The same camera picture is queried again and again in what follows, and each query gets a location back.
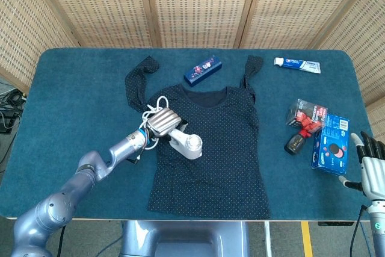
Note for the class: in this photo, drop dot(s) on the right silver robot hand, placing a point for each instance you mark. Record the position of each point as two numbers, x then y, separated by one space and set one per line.
374 178

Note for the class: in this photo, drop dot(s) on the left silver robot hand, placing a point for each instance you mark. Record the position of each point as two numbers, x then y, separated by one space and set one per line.
164 123

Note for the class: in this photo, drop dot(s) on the white handheld steam iron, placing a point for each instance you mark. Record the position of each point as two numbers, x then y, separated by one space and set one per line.
189 145

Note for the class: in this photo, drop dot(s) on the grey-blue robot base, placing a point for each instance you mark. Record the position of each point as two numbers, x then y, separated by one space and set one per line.
186 239

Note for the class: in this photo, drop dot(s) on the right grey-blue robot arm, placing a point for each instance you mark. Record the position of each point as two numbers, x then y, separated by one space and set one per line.
377 230

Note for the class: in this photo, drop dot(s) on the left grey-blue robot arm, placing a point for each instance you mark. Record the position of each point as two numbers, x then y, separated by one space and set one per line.
90 172

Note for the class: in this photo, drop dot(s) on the navy polka dot shirt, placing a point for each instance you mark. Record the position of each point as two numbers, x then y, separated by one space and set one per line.
222 172

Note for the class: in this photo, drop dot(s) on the blue Oreo cookie box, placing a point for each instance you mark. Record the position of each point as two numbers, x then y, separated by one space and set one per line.
326 154

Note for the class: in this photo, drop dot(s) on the dark blue toothpaste carton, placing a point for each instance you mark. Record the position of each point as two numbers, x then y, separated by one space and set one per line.
203 69

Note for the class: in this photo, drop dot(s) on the small black bottle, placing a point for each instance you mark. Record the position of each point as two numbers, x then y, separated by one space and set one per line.
294 145

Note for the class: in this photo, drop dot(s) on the black and red packaged item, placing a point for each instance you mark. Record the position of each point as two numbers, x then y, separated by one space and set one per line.
303 112

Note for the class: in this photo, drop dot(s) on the teal carpet table cover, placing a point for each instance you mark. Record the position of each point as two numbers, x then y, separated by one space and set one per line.
60 118

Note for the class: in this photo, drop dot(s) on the woven wooden folding screen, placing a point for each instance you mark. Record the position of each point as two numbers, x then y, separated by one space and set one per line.
198 7

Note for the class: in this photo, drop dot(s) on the white table leg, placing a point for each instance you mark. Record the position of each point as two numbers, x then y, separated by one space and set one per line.
267 239

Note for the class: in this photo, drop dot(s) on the white blue toothpaste tube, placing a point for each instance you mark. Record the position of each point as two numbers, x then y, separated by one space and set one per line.
296 64

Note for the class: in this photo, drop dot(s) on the black under-table bracket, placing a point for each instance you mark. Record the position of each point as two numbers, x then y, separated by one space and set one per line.
335 223

